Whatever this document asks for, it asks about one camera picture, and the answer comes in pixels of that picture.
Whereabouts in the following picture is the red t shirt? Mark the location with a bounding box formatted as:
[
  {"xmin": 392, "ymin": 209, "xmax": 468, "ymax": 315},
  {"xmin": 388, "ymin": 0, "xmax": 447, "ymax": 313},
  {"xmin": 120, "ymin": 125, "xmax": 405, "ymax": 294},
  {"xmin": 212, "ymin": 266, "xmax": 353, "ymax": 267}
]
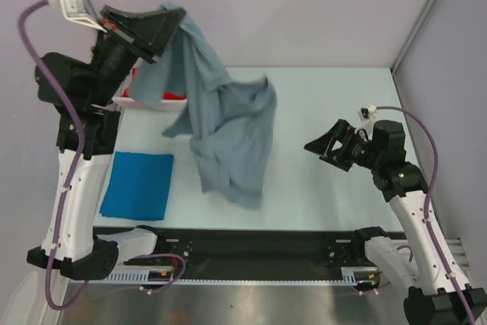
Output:
[{"xmin": 121, "ymin": 67, "xmax": 186, "ymax": 100}]

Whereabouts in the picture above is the grey t shirt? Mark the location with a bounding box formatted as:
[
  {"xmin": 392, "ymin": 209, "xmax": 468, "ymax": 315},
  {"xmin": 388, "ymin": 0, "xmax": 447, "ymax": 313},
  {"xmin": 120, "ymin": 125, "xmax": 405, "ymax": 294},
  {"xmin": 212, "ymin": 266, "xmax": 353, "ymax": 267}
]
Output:
[{"xmin": 131, "ymin": 15, "xmax": 278, "ymax": 209}]

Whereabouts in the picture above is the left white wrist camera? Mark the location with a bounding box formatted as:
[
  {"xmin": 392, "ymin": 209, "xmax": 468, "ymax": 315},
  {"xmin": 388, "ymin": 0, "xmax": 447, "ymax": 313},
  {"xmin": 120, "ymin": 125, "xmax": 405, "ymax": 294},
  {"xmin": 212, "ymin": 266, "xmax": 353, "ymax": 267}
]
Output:
[{"xmin": 47, "ymin": 0, "xmax": 107, "ymax": 33}]

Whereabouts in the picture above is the white plastic basket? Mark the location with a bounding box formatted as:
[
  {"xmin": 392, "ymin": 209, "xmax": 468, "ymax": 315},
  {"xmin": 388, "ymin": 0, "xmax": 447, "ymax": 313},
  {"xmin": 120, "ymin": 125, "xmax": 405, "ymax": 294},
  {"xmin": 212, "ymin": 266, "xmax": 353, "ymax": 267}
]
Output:
[{"xmin": 112, "ymin": 71, "xmax": 187, "ymax": 112}]

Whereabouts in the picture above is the white slotted cable duct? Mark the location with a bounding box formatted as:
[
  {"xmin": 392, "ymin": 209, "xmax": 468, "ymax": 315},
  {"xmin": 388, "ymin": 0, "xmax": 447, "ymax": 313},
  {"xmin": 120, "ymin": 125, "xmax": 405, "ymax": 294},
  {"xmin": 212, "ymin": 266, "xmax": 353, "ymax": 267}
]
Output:
[{"xmin": 89, "ymin": 265, "xmax": 380, "ymax": 287}]

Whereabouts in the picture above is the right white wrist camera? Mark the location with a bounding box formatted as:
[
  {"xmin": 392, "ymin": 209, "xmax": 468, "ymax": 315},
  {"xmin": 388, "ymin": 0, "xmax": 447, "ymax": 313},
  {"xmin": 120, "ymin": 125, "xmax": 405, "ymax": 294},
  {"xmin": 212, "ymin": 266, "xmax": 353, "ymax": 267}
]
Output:
[{"xmin": 358, "ymin": 104, "xmax": 377, "ymax": 132}]

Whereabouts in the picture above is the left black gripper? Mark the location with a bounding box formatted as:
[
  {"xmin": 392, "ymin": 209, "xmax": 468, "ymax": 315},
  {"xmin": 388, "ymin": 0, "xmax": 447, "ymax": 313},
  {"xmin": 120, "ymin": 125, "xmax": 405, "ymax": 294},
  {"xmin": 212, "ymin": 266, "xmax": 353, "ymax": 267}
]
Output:
[{"xmin": 90, "ymin": 4, "xmax": 188, "ymax": 105}]

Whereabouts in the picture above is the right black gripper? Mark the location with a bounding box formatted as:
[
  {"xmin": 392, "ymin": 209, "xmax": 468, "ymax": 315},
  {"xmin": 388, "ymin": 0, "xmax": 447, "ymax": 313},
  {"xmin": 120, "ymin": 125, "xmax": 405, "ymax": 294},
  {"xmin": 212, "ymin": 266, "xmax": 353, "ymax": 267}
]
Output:
[{"xmin": 304, "ymin": 119, "xmax": 382, "ymax": 172}]

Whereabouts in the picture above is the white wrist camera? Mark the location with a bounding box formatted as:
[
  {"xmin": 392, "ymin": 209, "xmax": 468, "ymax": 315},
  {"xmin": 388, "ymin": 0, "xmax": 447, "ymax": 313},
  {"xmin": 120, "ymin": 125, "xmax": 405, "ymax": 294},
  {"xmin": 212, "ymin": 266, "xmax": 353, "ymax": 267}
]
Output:
[
  {"xmin": 47, "ymin": 0, "xmax": 107, "ymax": 33},
  {"xmin": 358, "ymin": 104, "xmax": 377, "ymax": 132}
]

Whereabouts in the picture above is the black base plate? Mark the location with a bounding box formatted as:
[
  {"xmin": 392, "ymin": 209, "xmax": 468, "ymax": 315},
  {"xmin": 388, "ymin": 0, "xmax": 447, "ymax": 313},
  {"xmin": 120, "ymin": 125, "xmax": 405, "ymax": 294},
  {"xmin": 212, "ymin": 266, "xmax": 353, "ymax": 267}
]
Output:
[{"xmin": 91, "ymin": 227, "xmax": 412, "ymax": 281}]

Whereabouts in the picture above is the folded blue t shirt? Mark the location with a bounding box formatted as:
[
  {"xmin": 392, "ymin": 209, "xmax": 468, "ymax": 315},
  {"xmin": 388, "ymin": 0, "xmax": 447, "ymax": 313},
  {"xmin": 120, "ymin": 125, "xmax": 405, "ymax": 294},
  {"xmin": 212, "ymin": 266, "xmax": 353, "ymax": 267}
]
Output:
[{"xmin": 100, "ymin": 151, "xmax": 174, "ymax": 221}]

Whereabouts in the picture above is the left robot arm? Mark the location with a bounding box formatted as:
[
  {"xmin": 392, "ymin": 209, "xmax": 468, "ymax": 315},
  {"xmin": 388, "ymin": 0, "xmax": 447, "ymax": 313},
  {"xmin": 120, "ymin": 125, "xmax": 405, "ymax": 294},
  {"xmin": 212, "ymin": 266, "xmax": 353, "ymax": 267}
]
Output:
[{"xmin": 27, "ymin": 6, "xmax": 186, "ymax": 281}]

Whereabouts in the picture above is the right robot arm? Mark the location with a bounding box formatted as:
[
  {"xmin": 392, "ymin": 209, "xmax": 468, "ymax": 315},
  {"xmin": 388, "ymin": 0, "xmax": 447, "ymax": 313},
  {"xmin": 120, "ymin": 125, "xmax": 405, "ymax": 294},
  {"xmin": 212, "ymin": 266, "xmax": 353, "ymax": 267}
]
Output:
[{"xmin": 304, "ymin": 119, "xmax": 486, "ymax": 324}]

